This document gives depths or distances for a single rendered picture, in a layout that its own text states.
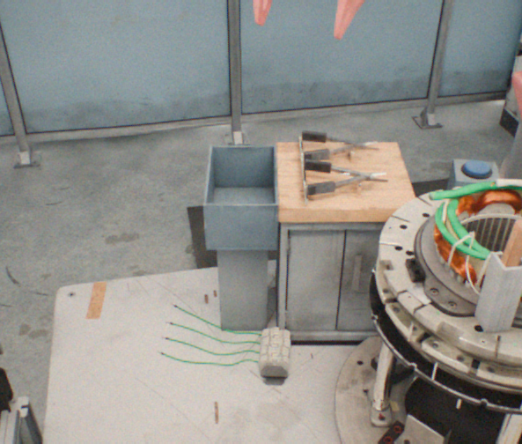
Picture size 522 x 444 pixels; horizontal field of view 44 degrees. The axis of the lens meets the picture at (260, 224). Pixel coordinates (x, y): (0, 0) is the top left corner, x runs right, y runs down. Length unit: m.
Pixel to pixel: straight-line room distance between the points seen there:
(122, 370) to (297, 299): 0.31
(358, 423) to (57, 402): 0.46
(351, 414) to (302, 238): 0.27
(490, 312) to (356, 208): 0.29
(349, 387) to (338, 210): 0.28
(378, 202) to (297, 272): 0.17
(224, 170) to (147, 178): 1.90
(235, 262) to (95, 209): 1.84
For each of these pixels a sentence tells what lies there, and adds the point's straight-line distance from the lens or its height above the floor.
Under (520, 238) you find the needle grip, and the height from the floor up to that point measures 1.22.
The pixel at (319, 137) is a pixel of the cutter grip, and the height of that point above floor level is 1.09.
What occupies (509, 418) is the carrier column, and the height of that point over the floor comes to 0.97.
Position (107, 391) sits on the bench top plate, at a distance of 1.08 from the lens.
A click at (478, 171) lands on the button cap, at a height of 1.04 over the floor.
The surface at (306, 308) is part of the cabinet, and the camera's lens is 1.06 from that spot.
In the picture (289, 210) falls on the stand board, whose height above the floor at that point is 1.06.
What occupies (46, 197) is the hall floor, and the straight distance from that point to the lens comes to 2.96.
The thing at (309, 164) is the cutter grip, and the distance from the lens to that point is 0.97.
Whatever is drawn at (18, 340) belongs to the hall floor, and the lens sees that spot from 2.32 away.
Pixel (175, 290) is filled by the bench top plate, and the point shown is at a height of 0.78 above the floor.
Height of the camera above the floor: 1.60
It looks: 37 degrees down
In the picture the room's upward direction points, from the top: straight up
